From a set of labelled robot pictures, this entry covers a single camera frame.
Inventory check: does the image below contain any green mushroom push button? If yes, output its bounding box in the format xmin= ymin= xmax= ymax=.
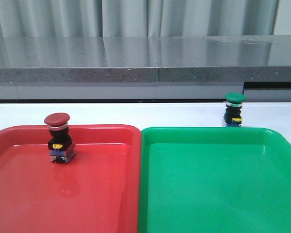
xmin=223 ymin=93 xmax=246 ymax=127

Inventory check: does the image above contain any red mushroom push button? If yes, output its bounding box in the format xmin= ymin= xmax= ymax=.
xmin=44 ymin=113 xmax=76 ymax=164

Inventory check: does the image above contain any green plastic tray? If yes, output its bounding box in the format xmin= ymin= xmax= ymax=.
xmin=138 ymin=127 xmax=291 ymax=233

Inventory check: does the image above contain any red plastic tray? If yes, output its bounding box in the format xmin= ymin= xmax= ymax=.
xmin=0 ymin=125 xmax=141 ymax=233

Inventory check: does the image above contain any grey stone counter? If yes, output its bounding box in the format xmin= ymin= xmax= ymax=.
xmin=0 ymin=34 xmax=291 ymax=103

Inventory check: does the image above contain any grey curtain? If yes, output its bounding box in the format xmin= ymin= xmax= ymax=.
xmin=0 ymin=0 xmax=279 ymax=37

